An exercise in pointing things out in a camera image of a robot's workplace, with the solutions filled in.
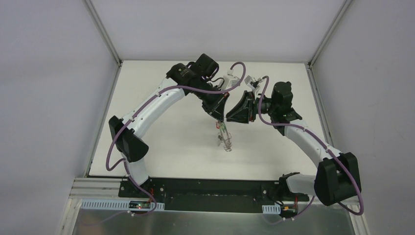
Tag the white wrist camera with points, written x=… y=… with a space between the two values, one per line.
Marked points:
x=253 y=83
x=229 y=80

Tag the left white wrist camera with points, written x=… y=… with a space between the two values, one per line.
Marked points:
x=229 y=80

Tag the aluminium frame rail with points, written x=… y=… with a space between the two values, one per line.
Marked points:
x=94 y=191

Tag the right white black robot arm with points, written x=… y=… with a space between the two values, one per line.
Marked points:
x=337 y=177

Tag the left white cable duct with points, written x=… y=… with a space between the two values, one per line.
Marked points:
x=121 y=205

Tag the green headed key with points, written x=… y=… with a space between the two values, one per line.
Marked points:
x=222 y=128

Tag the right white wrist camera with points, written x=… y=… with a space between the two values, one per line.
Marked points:
x=253 y=83

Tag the white cable duct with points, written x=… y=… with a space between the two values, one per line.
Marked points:
x=271 y=209
x=121 y=205

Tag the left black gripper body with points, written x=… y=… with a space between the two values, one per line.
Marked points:
x=211 y=103

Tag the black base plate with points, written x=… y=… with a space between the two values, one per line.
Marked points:
x=243 y=208

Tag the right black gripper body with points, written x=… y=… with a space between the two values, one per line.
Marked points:
x=249 y=105

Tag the right white cable duct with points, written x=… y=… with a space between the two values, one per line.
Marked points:
x=271 y=209

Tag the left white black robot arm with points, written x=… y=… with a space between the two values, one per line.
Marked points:
x=193 y=78

